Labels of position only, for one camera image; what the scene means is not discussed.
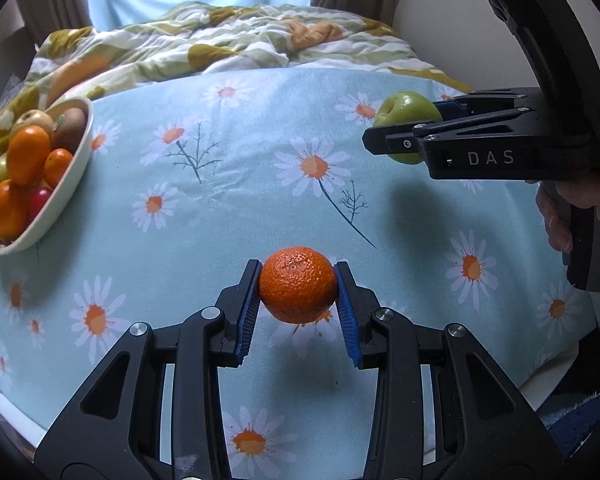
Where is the red cherry tomato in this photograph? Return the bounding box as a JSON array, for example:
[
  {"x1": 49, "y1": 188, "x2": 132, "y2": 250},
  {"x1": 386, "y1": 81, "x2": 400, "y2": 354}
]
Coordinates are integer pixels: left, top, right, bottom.
[{"x1": 27, "y1": 187, "x2": 53, "y2": 223}]

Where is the light blue daisy cloth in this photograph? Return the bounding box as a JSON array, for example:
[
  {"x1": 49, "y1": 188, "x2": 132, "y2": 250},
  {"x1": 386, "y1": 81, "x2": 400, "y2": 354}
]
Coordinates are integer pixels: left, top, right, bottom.
[{"x1": 0, "y1": 65, "x2": 598, "y2": 461}]

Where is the white oval bowl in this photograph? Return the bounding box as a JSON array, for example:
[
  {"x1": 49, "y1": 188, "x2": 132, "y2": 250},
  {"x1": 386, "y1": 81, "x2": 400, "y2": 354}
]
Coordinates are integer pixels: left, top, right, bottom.
[{"x1": 0, "y1": 96, "x2": 95, "y2": 257}]

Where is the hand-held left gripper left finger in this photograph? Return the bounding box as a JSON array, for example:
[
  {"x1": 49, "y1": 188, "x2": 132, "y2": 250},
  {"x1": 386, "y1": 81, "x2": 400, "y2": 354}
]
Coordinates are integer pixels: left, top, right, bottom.
[{"x1": 34, "y1": 259, "x2": 263, "y2": 480}]

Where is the green and yellow quilt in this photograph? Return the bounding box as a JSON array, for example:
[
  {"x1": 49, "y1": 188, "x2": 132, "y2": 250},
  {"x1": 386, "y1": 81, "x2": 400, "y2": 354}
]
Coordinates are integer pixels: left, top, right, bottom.
[{"x1": 0, "y1": 1, "x2": 473, "y2": 161}]

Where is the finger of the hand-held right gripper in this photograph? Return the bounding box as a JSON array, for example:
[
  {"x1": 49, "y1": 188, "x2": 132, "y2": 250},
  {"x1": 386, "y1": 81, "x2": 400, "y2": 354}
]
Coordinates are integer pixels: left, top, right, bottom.
[
  {"x1": 363, "y1": 106, "x2": 537, "y2": 157},
  {"x1": 432, "y1": 87, "x2": 537, "y2": 122}
]

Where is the dark blue cloth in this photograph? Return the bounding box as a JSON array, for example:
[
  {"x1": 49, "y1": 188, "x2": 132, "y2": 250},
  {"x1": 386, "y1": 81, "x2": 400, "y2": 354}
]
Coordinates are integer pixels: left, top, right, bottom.
[{"x1": 535, "y1": 390, "x2": 600, "y2": 466}]

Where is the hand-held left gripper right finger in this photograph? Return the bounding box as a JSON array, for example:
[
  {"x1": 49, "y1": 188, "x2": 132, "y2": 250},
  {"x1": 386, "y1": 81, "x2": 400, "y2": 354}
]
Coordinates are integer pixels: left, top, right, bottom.
[{"x1": 333, "y1": 260, "x2": 563, "y2": 480}]

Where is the brown kiwi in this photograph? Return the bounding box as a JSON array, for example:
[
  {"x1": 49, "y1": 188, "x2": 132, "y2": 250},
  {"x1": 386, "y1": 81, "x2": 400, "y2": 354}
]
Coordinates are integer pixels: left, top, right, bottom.
[{"x1": 52, "y1": 106, "x2": 88, "y2": 151}]

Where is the small oval orange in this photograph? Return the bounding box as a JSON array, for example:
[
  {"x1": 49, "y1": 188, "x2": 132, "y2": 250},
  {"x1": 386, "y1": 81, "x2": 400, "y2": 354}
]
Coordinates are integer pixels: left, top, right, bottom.
[{"x1": 43, "y1": 148, "x2": 75, "y2": 189}]

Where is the large orange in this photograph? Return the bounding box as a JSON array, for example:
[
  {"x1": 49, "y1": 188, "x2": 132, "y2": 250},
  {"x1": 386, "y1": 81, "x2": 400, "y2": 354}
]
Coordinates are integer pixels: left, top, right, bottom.
[{"x1": 6, "y1": 126, "x2": 52, "y2": 187}]

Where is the person's right hand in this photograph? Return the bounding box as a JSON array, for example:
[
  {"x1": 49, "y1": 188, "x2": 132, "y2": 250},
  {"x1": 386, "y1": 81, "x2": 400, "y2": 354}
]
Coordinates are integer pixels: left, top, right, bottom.
[{"x1": 535, "y1": 170, "x2": 600, "y2": 256}]

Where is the large green apple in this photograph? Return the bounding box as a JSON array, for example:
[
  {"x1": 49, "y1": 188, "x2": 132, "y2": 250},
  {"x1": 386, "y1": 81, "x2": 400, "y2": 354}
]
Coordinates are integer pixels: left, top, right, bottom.
[{"x1": 372, "y1": 91, "x2": 443, "y2": 166}]

